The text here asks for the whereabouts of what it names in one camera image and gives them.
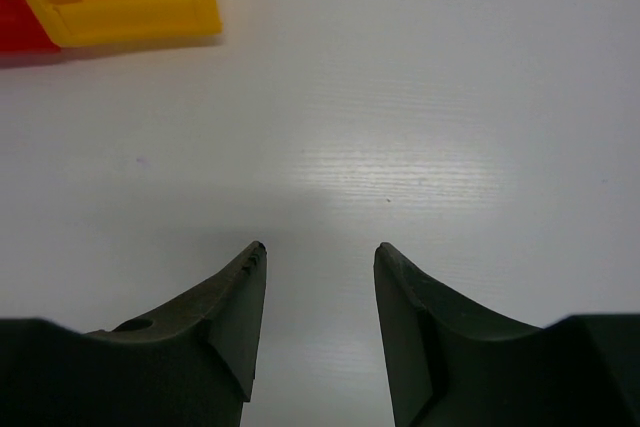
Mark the red plastic bin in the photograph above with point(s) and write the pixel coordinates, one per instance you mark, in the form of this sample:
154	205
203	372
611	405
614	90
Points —
21	31

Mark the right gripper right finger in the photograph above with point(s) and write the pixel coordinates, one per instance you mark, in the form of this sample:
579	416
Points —
452	362

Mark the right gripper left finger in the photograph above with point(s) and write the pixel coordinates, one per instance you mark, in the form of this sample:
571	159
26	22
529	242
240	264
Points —
188	362

